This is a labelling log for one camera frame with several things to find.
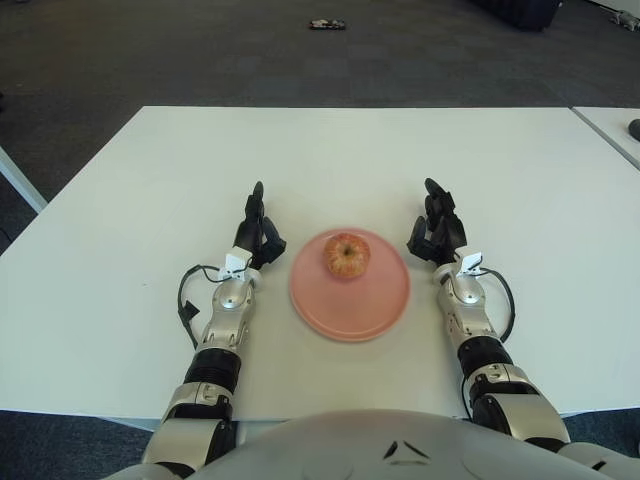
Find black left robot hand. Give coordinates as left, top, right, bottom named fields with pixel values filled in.
left=219, top=180, right=289, bottom=282

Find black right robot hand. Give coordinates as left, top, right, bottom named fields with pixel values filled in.
left=405, top=177, right=486, bottom=275

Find red apple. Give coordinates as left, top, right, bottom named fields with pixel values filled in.
left=323, top=232, right=372, bottom=279

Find pink round plate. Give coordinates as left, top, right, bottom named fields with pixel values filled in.
left=289, top=227, right=412, bottom=344

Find white neighbouring table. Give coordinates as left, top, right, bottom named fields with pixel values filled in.
left=572, top=105, right=640, bottom=170

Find grey robot torso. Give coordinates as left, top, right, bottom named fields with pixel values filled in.
left=199, top=408, right=591, bottom=480

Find large black floor object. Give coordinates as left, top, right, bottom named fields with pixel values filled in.
left=474, top=0, right=560, bottom=32

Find white side table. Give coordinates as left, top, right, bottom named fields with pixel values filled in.
left=0, top=147, right=47, bottom=214

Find small grey floor object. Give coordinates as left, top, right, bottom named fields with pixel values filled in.
left=607, top=10, right=640, bottom=29

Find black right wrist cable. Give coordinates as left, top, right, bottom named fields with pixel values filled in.
left=482, top=267, right=516, bottom=344

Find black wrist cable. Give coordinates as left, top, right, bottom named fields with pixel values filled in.
left=175, top=263, right=226, bottom=351
left=482, top=267, right=516, bottom=344

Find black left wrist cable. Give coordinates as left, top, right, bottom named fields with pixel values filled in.
left=175, top=263, right=226, bottom=351

